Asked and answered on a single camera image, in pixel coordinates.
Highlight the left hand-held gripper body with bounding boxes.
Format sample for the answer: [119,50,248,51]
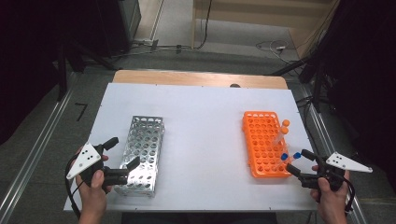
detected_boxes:
[65,142,129,188]

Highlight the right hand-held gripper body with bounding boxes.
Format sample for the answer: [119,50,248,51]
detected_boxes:
[300,151,374,192]

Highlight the silver metal tube rack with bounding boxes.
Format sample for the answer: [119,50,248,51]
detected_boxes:
[113,115,165,198]

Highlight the orange capped clear tube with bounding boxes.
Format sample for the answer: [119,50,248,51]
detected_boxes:
[274,119,290,145]
[272,126,290,148]

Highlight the orange plastic tube rack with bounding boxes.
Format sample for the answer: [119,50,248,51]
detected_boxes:
[242,110,293,179]

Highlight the person's left hand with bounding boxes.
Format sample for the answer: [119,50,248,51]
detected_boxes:
[70,147,114,208]

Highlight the person's right hand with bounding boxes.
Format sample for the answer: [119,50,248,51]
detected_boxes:
[309,164,351,216]

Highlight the black upright stand leg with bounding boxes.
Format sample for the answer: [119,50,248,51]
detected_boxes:
[312,59,325,114]

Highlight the white board sheet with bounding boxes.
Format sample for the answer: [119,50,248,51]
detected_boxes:
[64,82,334,213]

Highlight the black slanted stand leg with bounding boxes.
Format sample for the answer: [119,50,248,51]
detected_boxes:
[66,43,120,71]
[270,57,316,77]

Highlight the dark curtain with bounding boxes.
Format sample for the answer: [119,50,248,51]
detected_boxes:
[0,0,97,146]
[320,0,396,190]

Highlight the wooden table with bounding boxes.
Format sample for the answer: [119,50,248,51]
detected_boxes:
[111,69,289,91]

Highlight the black cabinet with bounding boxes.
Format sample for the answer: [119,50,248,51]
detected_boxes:
[92,0,142,59]

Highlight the right hand-held gripper black cable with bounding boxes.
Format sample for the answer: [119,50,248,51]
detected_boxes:
[344,176,357,217]

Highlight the hand-held gripper black cable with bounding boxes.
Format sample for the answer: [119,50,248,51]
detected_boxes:
[64,167,82,218]
[344,176,357,217]

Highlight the left hand-held gripper black cable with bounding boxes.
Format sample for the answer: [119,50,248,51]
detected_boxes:
[64,167,82,218]

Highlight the metal floor rail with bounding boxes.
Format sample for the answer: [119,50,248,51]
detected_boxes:
[298,83,368,224]
[0,71,78,218]

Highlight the black floor cables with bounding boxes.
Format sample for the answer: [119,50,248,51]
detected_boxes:
[295,96,323,171]

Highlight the bundle of floor cables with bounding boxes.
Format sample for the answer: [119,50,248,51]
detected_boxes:
[111,38,194,60]

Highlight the white floor cable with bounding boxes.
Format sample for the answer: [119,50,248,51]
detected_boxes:
[255,39,300,64]

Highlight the hanging black cable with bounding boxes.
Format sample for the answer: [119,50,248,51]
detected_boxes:
[195,0,213,50]

